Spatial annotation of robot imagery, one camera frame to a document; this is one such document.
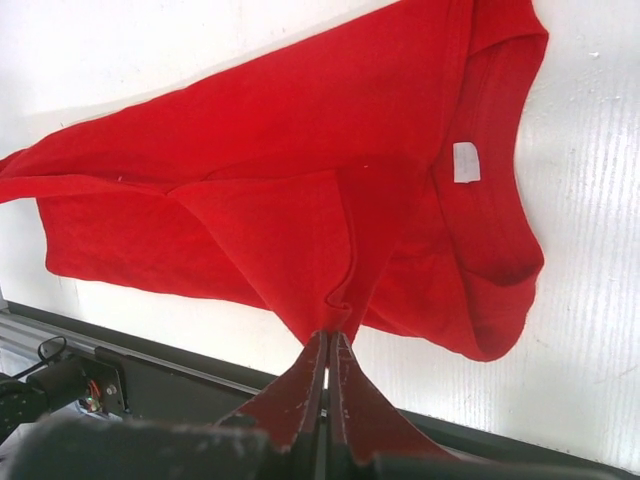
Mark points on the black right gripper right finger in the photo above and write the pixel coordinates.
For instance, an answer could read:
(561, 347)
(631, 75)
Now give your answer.
(363, 426)

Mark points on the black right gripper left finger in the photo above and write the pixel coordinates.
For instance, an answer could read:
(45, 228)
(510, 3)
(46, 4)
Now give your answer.
(287, 414)

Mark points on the red t shirt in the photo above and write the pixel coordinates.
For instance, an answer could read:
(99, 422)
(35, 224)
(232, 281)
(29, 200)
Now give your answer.
(361, 176)

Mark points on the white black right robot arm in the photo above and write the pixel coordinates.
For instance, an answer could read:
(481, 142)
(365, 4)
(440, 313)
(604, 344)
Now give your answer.
(323, 411)

